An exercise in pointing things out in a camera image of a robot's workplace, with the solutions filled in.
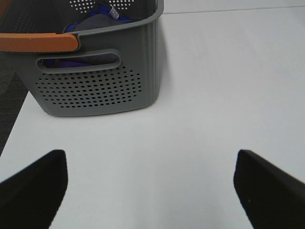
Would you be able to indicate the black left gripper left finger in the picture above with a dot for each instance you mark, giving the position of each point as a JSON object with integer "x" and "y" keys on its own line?
{"x": 31, "y": 198}

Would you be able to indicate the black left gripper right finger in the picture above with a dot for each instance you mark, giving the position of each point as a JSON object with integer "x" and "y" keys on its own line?
{"x": 270, "y": 197}

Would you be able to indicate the grey perforated plastic basket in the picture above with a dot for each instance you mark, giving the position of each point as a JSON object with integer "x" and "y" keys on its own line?
{"x": 128, "y": 84}

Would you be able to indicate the blue cloth in basket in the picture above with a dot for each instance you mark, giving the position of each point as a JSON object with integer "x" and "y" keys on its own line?
{"x": 134, "y": 13}

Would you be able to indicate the orange basket handle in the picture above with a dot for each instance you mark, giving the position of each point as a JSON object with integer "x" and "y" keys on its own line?
{"x": 38, "y": 42}

